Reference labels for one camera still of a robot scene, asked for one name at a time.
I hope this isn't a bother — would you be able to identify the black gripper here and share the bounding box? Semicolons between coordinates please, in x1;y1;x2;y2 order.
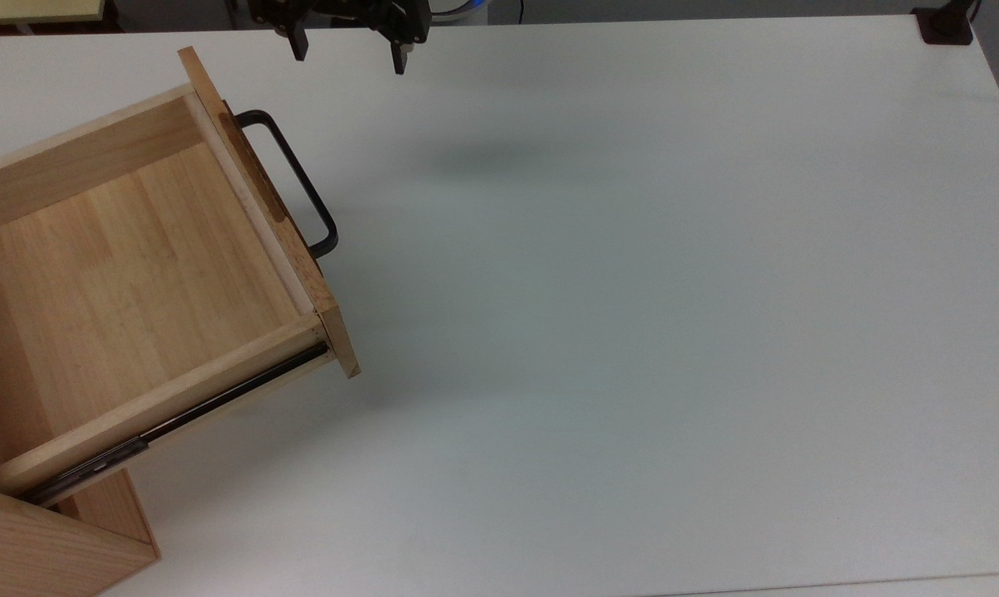
249;0;431;76

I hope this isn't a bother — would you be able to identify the wooden drawer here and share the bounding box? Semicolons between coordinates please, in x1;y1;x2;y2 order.
0;46;361;501

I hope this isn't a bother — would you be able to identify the wooden cabinet frame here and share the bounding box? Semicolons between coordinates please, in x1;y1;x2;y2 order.
0;365;162;597

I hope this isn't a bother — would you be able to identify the light wooden table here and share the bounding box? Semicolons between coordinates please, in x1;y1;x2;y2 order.
0;0;106;27

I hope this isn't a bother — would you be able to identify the black table clamp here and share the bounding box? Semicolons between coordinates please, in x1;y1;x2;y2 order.
911;0;981;46

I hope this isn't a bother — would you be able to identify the black metal drawer handle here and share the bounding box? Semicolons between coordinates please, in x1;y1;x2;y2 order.
234;109;340;258

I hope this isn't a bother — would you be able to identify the black metal drawer slide rail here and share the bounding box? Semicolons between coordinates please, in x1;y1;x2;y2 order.
20;342;332;507

